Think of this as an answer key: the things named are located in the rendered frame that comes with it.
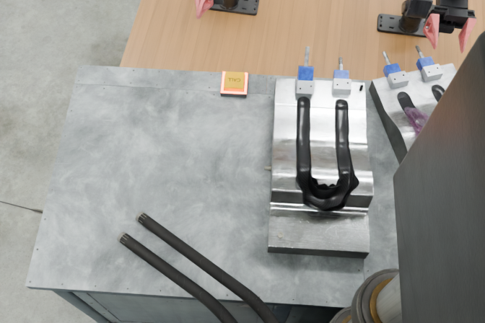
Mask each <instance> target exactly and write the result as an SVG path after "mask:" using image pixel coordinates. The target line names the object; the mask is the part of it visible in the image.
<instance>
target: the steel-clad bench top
mask: <svg viewBox="0 0 485 323"><path fill-rule="evenodd" d="M276 78H283V79H297V76H275V75H268V77H267V75H262V74H248V89H247V97H246V98H245V97H221V85H222V72H208V71H182V70H168V69H155V68H129V67H115V66H89V65H79V67H78V70H77V75H76V78H75V82H74V88H73V91H72V94H71V99H70V103H69V108H68V111H67V115H66V120H65V123H64V129H63V132H62V135H61V140H60V144H59V148H58V153H57V156H56V161H55V164H54V168H53V174H52V177H51V182H50V185H49V188H48V194H47V197H46V200H45V206H44V209H43V214H42V218H41V221H40V226H39V229H38V235H37V239H36V242H35V247H34V250H33V254H32V259H31V262H30V268H29V271H28V274H27V280H26V283H25V287H36V288H57V289H69V290H80V291H102V292H113V293H134V294H145V295H156V296H177V297H189V298H194V297H193V296H192V295H191V294H189V293H188V292H187V291H185V290H183V289H182V288H181V287H180V286H178V285H177V284H176V283H174V282H172V281H171V280H170V279H169V278H167V277H166V276H165V275H163V274H162V273H161V272H159V271H158V270H156V269H155V268H154V267H152V266H151V265H150V264H149V263H147V262H145V261H144V260H143V259H141V258H140V257H139V256H138V255H136V254H135V253H133V252H132V251H131V250H129V249H128V248H127V247H125V246H124V245H122V244H121V243H120V242H119V241H118V240H117V238H118V235H119V234H120V233H121V232H123V231H124V232H126V233H127V234H128V235H130V236H131V237H133V238H134V239H135V240H136V241H138V242H139V243H141V244H143V245H144V246H145V247H146V248H148V249H149V250H151V251H152V252H153V253H155V254H156V255H157V256H159V257H161V258H162V259H163V260H164V261H166V262H167V263H169V264H170V265H172V266H173V267H174V268H175V269H177V270H179V271H180V272H181V273H182V274H184V275H185V276H187V277H188V278H190V279H191V280H192V281H193V282H195V283H197V284H198V285H199V286H201V287H202V288H203V289H204V290H206V291H207V292H209V293H210V294H211V295H212V296H213V297H214V298H215V299H221V300H232V301H243V300H242V299H241V298H240V297H238V296H237V295H235V294H234V293H233V292H231V291H230V290H229V289H228V288H226V287H225V286H223V285H222V284H221V283H220V282H218V281H217V280H215V279H214V278H212V277H211V276H210V275H209V274H207V273H206V272H204V271H203V270H202V269H201V268H199V267H198V266H197V265H195V264H194V263H192V262H191V261H190V260H189V259H187V258H186V257H184V256H183V255H182V254H181V253H179V252H178V251H177V250H175V249H174V248H172V247H171V246H170V245H169V244H167V243H166V242H164V241H163V240H161V239H160V238H159V237H158V236H156V235H155V234H153V233H152V232H151V231H150V230H148V229H147V228H146V227H144V226H143V225H141V224H140V223H139V222H138V221H136V215H137V213H139V212H141V211H143V212H144V213H145V214H147V215H148V216H149V217H151V218H153V219H154V220H155V221H156V222H157V223H159V224H161V225H162V226H164V227H165V228H166V229H167V230H169V231H170V232H172V233H173V234H174V235H176V236H177V237H178V238H180V239H181V240H183V241H184V242H185V243H186V244H188V245H189V246H191V247H192V248H194V249H195V250H196V251H197V252H199V253H201V254H202V255H203V256H204V257H206V258H207V259H209V260H210V261H212V262H213V263H214V264H215V265H217V266H218V267H220V268H221V269H223V270H224V271H225V272H226V273H228V274H229V275H231V276H232V277H233V278H235V279H236V280H238V281H239V282H240V283H242V284H243V285H244V286H246V287H247V288H249V289H250V290H251V291H252V292H254V293H255V294H256V295H257V296H258V297H259V298H260V299H261V300H262V301H263V302H264V303H275V304H296V305H308V306H329V307H340V308H346V307H348V306H351V302H352V300H353V297H354V294H355V293H356V291H357V290H358V288H359V287H360V286H361V284H363V282H364V281H365V280H366V279H367V278H368V277H370V276H371V275H372V274H373V273H375V272H377V271H380V270H384V269H390V268H397V269H399V266H398V245H397V233H396V212H395V201H394V190H393V175H394V174H395V172H396V170H397V169H398V167H399V166H400V165H399V163H398V160H397V158H396V155H395V153H394V150H393V148H392V146H391V144H390V141H389V138H388V135H387V133H386V131H385V129H384V126H383V123H382V121H381V119H380V116H379V114H378V111H377V109H376V106H375V103H374V102H373V99H372V96H371V94H370V91H369V88H370V85H371V82H372V81H369V80H355V79H352V80H351V82H363V83H365V99H366V123H367V150H368V154H369V158H370V164H371V168H372V177H373V198H372V201H371V203H370V206H369V208H368V221H369V239H370V253H369V254H368V255H367V257H366V258H365V259H360V258H348V257H326V256H315V255H293V254H281V253H269V252H267V251H268V220H269V203H270V187H271V171H268V170H265V169H264V166H268V165H271V156H272V140H273V123H274V93H275V86H276ZM266 86H267V91H266ZM363 265H364V267H363Z"/></svg>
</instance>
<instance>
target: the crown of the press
mask: <svg viewBox="0 0 485 323"><path fill-rule="evenodd" d="M393 190H394V201H395V212H396V233H397V245H398V266H399V278H400V290H401V311H402V322H403V323H485V30H484V31H483V32H482V33H481V34H480V35H479V36H478V37H477V39H476V41H475V43H474V44H473V46H472V48H471V49H470V50H469V52H468V54H467V56H466V57H465V59H464V61H463V62H462V64H461V65H460V67H459V69H458V70H457V72H456V74H455V75H454V77H453V79H452V80H451V82H450V83H449V85H448V87H447V89H446V90H445V92H444V94H443V95H442V96H441V98H440V100H439V102H438V103H437V105H436V107H435V108H434V110H433V111H432V113H431V115H430V116H429V118H428V120H427V121H426V123H425V124H424V126H423V128H422V129H421V131H420V133H419V134H418V136H417V137H416V140H415V141H414V142H413V144H412V146H411V148H410V149H409V150H408V153H407V154H406V156H405V157H404V159H403V161H402V162H401V164H400V166H399V167H398V169H397V170H396V172H395V174H394V175H393Z"/></svg>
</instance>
